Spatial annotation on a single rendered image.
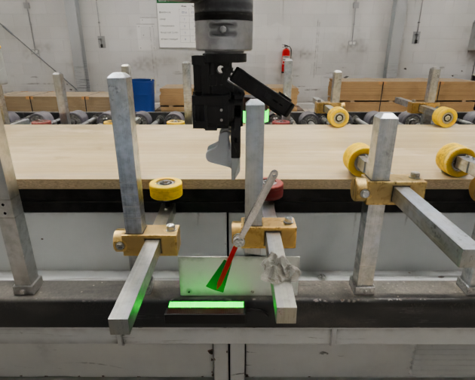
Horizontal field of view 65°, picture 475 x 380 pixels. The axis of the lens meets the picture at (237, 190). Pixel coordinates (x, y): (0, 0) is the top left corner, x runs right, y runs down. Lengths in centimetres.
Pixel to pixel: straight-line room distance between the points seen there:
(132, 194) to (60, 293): 30
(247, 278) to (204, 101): 41
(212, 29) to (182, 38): 736
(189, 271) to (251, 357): 59
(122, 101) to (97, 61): 768
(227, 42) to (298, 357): 105
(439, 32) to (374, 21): 132
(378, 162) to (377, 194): 6
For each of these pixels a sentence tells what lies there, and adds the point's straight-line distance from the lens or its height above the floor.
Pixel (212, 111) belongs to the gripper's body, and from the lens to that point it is 61.
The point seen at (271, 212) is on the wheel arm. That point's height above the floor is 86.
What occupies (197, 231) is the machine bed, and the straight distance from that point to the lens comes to 103.
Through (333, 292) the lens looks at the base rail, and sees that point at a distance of 89.
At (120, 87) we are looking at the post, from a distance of 72.
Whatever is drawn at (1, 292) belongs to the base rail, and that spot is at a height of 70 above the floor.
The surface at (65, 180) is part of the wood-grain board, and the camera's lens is 105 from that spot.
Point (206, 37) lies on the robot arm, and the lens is 59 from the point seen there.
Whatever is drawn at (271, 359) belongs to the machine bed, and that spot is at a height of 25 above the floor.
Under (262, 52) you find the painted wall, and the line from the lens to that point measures 790.
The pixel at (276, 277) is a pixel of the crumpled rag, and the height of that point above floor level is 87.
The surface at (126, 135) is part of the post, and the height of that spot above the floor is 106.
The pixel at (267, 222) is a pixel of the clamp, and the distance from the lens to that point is 79.
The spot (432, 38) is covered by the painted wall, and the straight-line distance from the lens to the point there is 874.
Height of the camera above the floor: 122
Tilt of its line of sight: 21 degrees down
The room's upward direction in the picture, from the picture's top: straight up
